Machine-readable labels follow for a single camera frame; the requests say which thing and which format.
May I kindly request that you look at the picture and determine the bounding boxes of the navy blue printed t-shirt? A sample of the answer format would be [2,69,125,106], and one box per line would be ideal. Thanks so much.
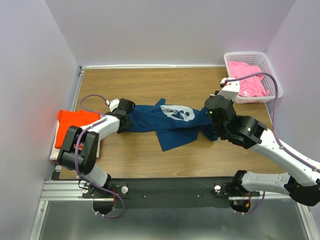
[128,98,218,151]

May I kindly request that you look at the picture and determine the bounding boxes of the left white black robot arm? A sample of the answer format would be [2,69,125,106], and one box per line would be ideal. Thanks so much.
[57,98,136,198]

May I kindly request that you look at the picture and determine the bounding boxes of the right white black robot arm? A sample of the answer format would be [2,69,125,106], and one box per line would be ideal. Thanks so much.
[204,95,320,207]

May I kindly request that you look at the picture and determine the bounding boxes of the pink t-shirt in basket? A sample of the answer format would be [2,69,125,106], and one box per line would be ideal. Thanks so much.
[228,61,270,97]

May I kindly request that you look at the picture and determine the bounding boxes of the orange folded t-shirt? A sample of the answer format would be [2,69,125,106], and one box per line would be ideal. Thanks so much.
[54,110,100,149]

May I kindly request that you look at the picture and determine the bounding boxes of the white plastic laundry basket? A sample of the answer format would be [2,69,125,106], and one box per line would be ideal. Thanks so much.
[224,51,283,104]

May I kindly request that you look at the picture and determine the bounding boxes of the white folded t-shirt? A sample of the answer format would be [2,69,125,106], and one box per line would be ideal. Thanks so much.
[49,120,101,161]

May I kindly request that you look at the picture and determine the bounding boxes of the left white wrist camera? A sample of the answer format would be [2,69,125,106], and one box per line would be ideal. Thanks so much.
[105,98,120,112]

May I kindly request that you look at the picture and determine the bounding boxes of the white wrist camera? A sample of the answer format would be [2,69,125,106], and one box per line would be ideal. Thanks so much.
[105,98,120,112]
[210,77,240,101]

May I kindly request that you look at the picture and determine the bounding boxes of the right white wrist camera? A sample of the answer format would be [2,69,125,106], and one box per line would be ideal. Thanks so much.
[210,77,240,101]

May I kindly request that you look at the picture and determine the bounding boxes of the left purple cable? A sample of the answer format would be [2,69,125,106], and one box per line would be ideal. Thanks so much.
[74,94,126,219]

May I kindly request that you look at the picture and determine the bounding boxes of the purple cable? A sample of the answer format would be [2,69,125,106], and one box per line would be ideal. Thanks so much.
[74,94,126,219]
[233,71,320,215]

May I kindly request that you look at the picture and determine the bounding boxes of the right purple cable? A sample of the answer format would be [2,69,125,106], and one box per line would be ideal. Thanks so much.
[233,71,320,215]

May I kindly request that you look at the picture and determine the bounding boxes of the black mounting base plate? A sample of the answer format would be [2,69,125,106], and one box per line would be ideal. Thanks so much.
[82,177,260,214]

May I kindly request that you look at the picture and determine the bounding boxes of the aluminium extrusion rail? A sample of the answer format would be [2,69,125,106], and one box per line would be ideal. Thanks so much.
[40,180,113,202]

